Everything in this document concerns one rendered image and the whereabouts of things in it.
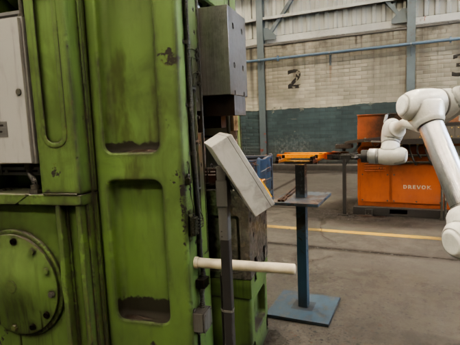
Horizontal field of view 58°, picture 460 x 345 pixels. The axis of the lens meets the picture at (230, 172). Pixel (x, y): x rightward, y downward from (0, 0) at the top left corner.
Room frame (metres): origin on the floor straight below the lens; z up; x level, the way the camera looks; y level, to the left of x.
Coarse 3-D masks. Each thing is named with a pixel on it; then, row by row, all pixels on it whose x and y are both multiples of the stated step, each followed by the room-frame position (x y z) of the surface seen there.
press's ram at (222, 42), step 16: (208, 16) 1.96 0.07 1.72; (224, 16) 1.93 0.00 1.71; (240, 16) 2.14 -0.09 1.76; (208, 32) 1.96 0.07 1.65; (224, 32) 1.93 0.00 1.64; (240, 32) 2.12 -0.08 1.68; (208, 48) 1.96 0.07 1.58; (224, 48) 1.94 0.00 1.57; (240, 48) 2.11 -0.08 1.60; (208, 64) 1.96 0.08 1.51; (224, 64) 1.94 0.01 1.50; (240, 64) 2.10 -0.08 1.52; (208, 80) 1.96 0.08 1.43; (224, 80) 1.94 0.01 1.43; (240, 80) 2.09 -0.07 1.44; (208, 96) 2.00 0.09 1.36
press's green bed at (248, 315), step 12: (264, 276) 2.20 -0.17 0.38; (216, 288) 1.98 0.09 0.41; (240, 288) 1.95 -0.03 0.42; (252, 288) 1.94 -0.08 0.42; (264, 288) 2.22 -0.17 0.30; (216, 300) 1.99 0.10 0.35; (240, 300) 1.95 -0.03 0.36; (252, 300) 1.96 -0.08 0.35; (264, 300) 2.22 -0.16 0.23; (216, 312) 1.99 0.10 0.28; (240, 312) 1.95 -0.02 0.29; (252, 312) 1.95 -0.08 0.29; (264, 312) 2.21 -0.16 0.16; (216, 324) 1.99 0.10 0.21; (240, 324) 1.95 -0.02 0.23; (252, 324) 1.95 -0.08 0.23; (264, 324) 2.18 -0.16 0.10; (216, 336) 1.99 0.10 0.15; (240, 336) 1.95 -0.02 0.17; (252, 336) 1.94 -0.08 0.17; (264, 336) 2.17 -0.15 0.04
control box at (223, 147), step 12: (216, 144) 1.34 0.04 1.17; (228, 144) 1.34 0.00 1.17; (216, 156) 1.34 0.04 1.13; (228, 156) 1.34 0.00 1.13; (240, 156) 1.35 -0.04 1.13; (228, 168) 1.34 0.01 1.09; (240, 168) 1.35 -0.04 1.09; (252, 168) 1.35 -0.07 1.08; (240, 180) 1.35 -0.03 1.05; (252, 180) 1.35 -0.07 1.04; (240, 192) 1.35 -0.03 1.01; (252, 192) 1.35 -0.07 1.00; (264, 192) 1.36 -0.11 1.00; (252, 204) 1.35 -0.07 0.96; (264, 204) 1.36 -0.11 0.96
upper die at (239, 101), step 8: (216, 96) 2.00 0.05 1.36; (224, 96) 1.99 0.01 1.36; (232, 96) 1.98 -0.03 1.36; (240, 96) 2.08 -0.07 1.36; (208, 104) 2.02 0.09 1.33; (216, 104) 2.00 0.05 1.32; (224, 104) 1.99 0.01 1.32; (232, 104) 1.98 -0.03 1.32; (240, 104) 2.08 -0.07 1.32; (208, 112) 2.02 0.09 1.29; (216, 112) 2.00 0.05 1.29; (224, 112) 1.99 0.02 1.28; (232, 112) 1.98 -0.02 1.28; (240, 112) 2.07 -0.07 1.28
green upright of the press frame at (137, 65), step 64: (128, 0) 1.86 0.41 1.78; (192, 0) 1.92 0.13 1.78; (128, 64) 1.86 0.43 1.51; (192, 64) 1.87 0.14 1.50; (128, 128) 1.86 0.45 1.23; (128, 192) 1.87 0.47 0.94; (192, 192) 1.80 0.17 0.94; (128, 256) 1.87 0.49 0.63; (192, 256) 1.76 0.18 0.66; (128, 320) 1.82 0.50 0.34; (192, 320) 1.73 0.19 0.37
